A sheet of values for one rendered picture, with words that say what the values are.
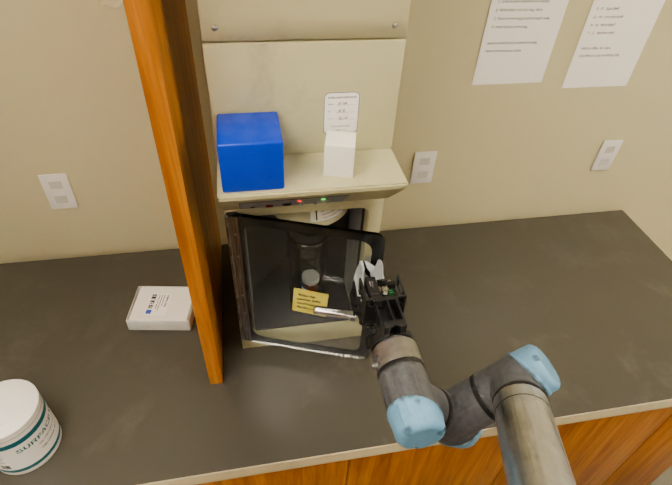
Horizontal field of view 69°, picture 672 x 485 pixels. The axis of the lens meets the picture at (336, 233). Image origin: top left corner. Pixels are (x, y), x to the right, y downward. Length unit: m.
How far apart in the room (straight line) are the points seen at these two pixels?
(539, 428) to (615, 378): 0.79
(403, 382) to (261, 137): 0.42
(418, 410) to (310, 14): 0.59
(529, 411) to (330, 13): 0.62
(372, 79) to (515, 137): 0.83
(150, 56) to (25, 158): 0.83
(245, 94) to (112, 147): 0.65
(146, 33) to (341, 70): 0.31
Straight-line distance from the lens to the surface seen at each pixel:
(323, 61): 0.83
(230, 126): 0.81
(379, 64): 0.86
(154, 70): 0.74
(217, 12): 0.80
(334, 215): 1.04
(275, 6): 0.80
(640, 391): 1.47
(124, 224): 1.58
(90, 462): 1.23
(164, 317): 1.35
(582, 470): 1.84
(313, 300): 1.07
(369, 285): 0.84
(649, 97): 1.81
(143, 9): 0.71
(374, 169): 0.87
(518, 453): 0.66
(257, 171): 0.79
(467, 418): 0.81
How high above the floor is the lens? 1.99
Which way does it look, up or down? 41 degrees down
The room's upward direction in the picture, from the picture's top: 3 degrees clockwise
